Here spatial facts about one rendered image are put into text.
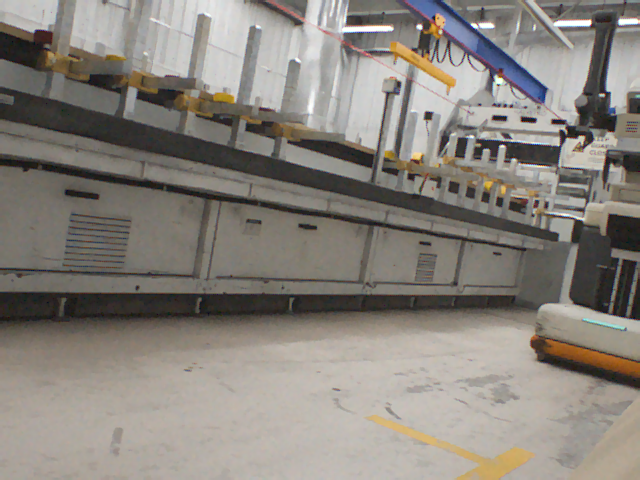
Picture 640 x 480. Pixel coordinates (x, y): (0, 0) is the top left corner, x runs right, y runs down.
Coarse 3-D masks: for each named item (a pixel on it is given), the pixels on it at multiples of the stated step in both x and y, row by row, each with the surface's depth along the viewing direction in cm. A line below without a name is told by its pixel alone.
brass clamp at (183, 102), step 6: (180, 96) 219; (186, 96) 218; (192, 96) 219; (180, 102) 218; (186, 102) 218; (192, 102) 220; (198, 102) 222; (204, 102) 224; (210, 102) 226; (180, 108) 219; (186, 108) 219; (192, 108) 220; (198, 108) 222; (198, 114) 225; (204, 114) 225; (210, 114) 227
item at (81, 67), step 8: (72, 64) 182; (80, 64) 180; (88, 64) 177; (96, 64) 175; (104, 64) 173; (112, 64) 171; (120, 64) 169; (128, 64) 169; (40, 72) 193; (80, 72) 181; (88, 72) 179; (96, 72) 176; (104, 72) 174; (112, 72) 171; (120, 72) 169; (128, 72) 170
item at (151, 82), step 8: (112, 80) 212; (144, 80) 202; (152, 80) 200; (160, 80) 197; (168, 80) 195; (176, 80) 193; (184, 80) 191; (192, 80) 189; (200, 80) 189; (168, 88) 198; (176, 88) 195; (184, 88) 193; (192, 88) 190; (200, 88) 190
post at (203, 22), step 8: (200, 16) 219; (208, 16) 220; (200, 24) 219; (208, 24) 220; (200, 32) 219; (208, 32) 221; (200, 40) 219; (192, 48) 221; (200, 48) 219; (192, 56) 220; (200, 56) 220; (192, 64) 220; (200, 64) 221; (192, 72) 220; (200, 72) 221; (184, 112) 221; (192, 112) 221; (184, 120) 221; (192, 120) 222; (192, 128) 223
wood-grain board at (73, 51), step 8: (0, 24) 186; (0, 32) 187; (8, 32) 188; (16, 32) 190; (24, 32) 192; (24, 40) 193; (32, 40) 194; (72, 48) 205; (80, 56) 207; (88, 56) 209; (96, 56) 212; (144, 72) 227; (200, 96) 249; (208, 96) 252; (304, 128) 301; (312, 128) 306; (344, 144) 328; (352, 144) 333; (368, 152) 346; (392, 160) 367; (472, 184) 455; (488, 192) 480; (512, 200) 521
